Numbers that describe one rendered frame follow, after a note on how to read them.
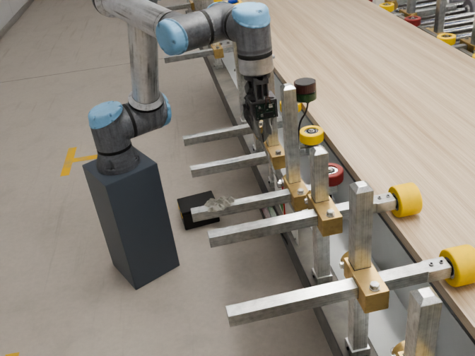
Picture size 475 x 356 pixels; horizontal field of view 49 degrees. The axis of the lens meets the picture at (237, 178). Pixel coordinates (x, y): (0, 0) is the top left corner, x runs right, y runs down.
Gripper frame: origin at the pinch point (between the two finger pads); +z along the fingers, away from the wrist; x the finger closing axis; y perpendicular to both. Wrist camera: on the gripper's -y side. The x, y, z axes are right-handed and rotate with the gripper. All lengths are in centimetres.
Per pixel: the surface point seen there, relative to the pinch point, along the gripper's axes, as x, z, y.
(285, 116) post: 6.3, -6.9, 4.2
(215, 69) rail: 5, 29, -146
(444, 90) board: 75, 12, -31
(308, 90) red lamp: 12.6, -13.8, 5.6
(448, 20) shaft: 135, 20, -133
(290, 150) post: 6.9, 4.1, 3.9
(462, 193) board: 46, 13, 28
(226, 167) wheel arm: -9.6, 17.6, -17.6
